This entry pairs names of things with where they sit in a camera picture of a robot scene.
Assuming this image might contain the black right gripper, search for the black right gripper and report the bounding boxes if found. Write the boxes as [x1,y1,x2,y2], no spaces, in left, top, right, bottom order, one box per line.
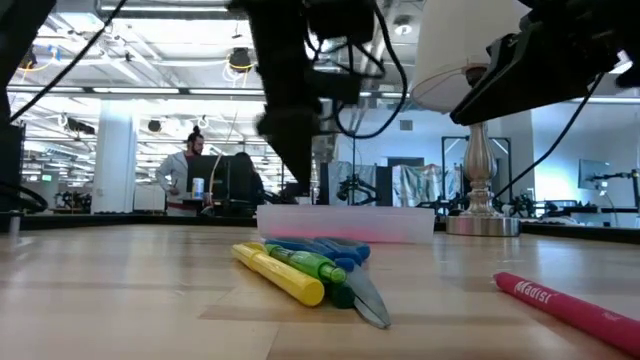
[448,0,640,127]

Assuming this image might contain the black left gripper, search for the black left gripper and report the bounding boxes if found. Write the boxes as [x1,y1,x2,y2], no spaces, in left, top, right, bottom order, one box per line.
[227,0,376,198]

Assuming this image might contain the light green mechanical pencil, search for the light green mechanical pencil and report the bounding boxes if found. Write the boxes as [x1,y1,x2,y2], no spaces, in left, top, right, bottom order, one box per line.
[263,242,348,285]

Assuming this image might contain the yellow highlighter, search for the yellow highlighter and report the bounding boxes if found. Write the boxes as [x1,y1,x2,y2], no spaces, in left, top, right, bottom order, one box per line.
[230,242,326,308]

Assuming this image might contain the dark green colored pencil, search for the dark green colored pencil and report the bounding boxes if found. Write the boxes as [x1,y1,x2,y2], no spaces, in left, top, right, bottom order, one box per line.
[324,281,357,310]

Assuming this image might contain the blue handled scissors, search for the blue handled scissors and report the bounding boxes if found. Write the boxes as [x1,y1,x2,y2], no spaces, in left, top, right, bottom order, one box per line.
[264,236,392,330]

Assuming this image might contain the large pink Madisi marker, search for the large pink Madisi marker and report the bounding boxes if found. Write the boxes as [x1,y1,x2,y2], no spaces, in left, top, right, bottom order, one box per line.
[493,271,640,357]

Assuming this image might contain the clear supply box pink lid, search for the clear supply box pink lid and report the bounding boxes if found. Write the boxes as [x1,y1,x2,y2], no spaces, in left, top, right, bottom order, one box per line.
[255,204,436,245]

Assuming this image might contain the person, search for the person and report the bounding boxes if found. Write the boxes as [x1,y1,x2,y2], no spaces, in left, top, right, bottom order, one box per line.
[233,151,266,206]
[154,124,207,218]

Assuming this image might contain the patterned fabric cover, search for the patterned fabric cover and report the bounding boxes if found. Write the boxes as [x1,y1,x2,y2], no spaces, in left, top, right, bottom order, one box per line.
[392,164,466,207]
[327,160,377,206]

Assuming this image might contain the black monitor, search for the black monitor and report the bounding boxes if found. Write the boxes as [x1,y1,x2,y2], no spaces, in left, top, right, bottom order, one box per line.
[187,154,253,217]

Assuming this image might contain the white monitor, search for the white monitor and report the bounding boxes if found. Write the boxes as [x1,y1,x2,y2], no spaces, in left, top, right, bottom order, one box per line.
[578,158,612,192]

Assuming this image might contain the white shade silver table lamp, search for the white shade silver table lamp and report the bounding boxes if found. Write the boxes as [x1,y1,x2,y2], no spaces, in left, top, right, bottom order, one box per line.
[409,0,532,238]

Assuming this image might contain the black cabinet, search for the black cabinet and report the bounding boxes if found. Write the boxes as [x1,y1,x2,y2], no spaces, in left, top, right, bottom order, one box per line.
[0,122,26,214]

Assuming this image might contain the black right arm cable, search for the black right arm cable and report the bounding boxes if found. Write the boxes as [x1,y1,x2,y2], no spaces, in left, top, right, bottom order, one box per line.
[492,73,607,200]

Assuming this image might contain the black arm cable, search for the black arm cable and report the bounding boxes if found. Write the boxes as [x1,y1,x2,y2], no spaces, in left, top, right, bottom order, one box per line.
[299,0,410,140]
[492,73,607,200]

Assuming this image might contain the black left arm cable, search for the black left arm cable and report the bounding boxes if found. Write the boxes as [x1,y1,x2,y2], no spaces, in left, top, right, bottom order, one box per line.
[299,0,410,140]

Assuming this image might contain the black aluminium table frame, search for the black aluminium table frame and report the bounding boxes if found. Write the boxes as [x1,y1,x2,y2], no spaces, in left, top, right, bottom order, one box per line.
[0,212,640,246]

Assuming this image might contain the thin black cable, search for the thin black cable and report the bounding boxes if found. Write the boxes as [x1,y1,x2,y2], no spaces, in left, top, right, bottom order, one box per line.
[8,0,129,124]

